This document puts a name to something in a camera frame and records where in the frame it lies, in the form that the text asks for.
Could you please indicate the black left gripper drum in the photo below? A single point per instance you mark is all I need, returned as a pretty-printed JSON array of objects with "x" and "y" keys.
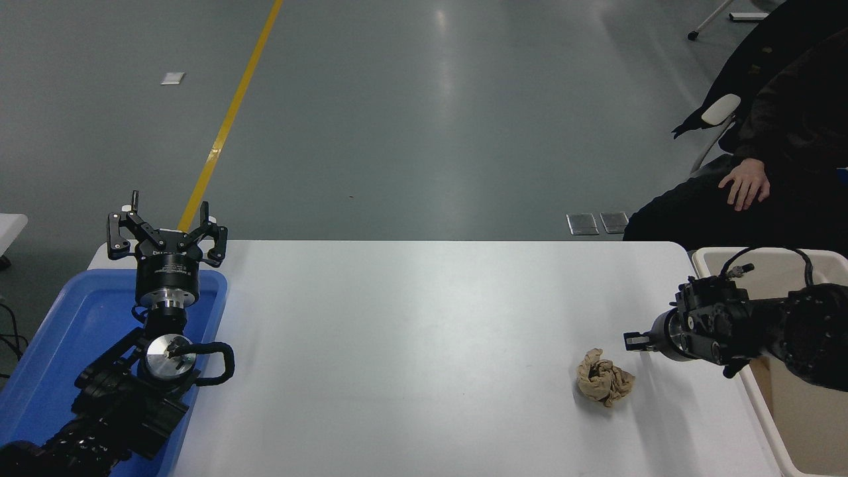
[{"x": 168, "y": 275}]

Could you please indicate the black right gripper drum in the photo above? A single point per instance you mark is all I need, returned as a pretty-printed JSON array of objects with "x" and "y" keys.
[{"x": 661, "y": 334}]

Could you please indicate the tan paper ball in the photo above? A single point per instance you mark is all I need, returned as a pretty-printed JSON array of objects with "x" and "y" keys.
[{"x": 604, "y": 381}]

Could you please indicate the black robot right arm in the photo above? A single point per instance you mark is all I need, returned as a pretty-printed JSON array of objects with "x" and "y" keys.
[{"x": 808, "y": 331}]

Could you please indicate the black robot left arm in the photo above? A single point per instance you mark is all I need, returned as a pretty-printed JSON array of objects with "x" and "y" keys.
[{"x": 112, "y": 404}]

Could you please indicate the seated person's hand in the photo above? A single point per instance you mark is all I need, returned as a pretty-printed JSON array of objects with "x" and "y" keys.
[{"x": 748, "y": 182}]

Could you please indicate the small white side table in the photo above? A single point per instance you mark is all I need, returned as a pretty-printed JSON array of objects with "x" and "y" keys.
[{"x": 10, "y": 232}]

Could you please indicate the metal floor plate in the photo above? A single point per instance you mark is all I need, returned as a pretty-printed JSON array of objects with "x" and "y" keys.
[
  {"x": 582, "y": 224},
  {"x": 614, "y": 222}
]

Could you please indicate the blue plastic tray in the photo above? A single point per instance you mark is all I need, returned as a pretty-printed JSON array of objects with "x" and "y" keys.
[{"x": 66, "y": 331}]

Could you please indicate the seated person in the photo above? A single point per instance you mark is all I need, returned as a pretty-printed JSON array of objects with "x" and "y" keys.
[{"x": 695, "y": 212}]

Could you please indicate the large pale bin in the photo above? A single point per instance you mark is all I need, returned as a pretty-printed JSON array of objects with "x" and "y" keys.
[{"x": 805, "y": 430}]

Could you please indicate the grey chair with white armrest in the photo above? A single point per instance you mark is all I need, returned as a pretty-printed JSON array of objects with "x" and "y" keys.
[{"x": 721, "y": 109}]

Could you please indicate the black jacket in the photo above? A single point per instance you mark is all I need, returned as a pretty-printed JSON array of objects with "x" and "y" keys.
[{"x": 762, "y": 40}]

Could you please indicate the white wheeled chair leg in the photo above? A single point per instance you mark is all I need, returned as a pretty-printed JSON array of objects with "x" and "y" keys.
[{"x": 710, "y": 18}]

